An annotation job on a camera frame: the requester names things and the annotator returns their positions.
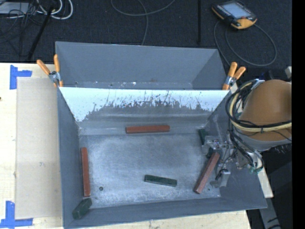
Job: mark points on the red-brown flat block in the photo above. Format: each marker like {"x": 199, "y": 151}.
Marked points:
{"x": 206, "y": 174}
{"x": 147, "y": 129}
{"x": 85, "y": 173}

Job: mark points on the dark green flat block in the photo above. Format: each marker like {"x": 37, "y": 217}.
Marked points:
{"x": 202, "y": 135}
{"x": 160, "y": 180}
{"x": 81, "y": 209}

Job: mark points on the pale wood flat board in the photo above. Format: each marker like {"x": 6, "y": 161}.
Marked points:
{"x": 35, "y": 139}

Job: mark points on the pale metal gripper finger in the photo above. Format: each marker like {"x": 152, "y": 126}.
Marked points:
{"x": 214, "y": 144}
{"x": 224, "y": 179}

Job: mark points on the grey metal bin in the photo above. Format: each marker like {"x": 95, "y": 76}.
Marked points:
{"x": 143, "y": 156}

